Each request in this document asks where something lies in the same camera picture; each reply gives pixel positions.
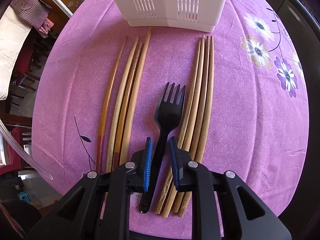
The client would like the pink floral tablecloth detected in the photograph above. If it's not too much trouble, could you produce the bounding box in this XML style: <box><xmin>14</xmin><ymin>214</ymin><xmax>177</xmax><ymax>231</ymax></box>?
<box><xmin>31</xmin><ymin>0</ymin><xmax>309</xmax><ymax>215</ymax></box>

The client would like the red-patterned wooden chopstick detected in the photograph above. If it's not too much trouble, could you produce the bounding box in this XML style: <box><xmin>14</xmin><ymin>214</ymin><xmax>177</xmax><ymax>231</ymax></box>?
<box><xmin>112</xmin><ymin>42</ymin><xmax>143</xmax><ymax>170</ymax></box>

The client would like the long light wooden chopstick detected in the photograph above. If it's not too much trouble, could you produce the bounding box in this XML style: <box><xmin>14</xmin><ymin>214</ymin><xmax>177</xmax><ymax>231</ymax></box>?
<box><xmin>119</xmin><ymin>27</ymin><xmax>152</xmax><ymax>164</ymax></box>

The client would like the checkered pink apron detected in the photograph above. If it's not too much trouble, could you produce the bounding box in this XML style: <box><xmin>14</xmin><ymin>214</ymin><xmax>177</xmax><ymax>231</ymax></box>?
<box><xmin>10</xmin><ymin>0</ymin><xmax>54</xmax><ymax>35</ymax></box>

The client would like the white hanging cloth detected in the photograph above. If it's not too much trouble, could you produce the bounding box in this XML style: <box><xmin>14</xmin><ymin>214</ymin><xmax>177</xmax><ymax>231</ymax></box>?
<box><xmin>0</xmin><ymin>6</ymin><xmax>32</xmax><ymax>100</ymax></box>

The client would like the red-handled chopstick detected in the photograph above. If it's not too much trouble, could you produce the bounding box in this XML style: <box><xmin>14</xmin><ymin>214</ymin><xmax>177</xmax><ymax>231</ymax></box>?
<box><xmin>95</xmin><ymin>36</ymin><xmax>127</xmax><ymax>174</ymax></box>

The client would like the black plastic fork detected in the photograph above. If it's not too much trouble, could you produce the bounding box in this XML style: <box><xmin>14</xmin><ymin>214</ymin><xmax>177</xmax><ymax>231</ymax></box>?
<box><xmin>139</xmin><ymin>83</ymin><xmax>185</xmax><ymax>213</ymax></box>

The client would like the dark wooden chair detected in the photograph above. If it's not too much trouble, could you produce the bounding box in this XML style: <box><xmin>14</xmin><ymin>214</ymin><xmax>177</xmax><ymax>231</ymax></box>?
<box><xmin>3</xmin><ymin>31</ymin><xmax>56</xmax><ymax>117</ymax></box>

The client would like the white plastic utensil holder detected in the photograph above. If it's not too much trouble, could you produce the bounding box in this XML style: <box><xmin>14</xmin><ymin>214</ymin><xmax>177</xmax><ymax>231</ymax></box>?
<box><xmin>114</xmin><ymin>0</ymin><xmax>226</xmax><ymax>33</ymax></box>

